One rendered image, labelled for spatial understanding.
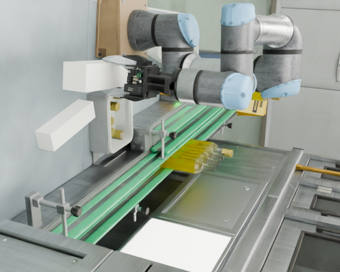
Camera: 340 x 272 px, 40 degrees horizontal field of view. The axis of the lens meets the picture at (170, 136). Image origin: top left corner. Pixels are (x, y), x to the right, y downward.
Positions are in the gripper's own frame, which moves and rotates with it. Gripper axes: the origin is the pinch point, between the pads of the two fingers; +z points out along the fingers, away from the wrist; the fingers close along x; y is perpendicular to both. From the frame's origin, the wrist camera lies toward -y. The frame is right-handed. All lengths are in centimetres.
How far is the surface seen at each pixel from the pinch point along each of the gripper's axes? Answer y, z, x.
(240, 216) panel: -68, -20, 55
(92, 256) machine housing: 22.6, -12.0, 34.5
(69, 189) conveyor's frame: -27, 29, 43
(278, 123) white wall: -687, 81, 125
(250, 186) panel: -94, -16, 51
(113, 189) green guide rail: -37, 18, 44
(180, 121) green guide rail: -85, 15, 26
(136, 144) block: -66, 25, 34
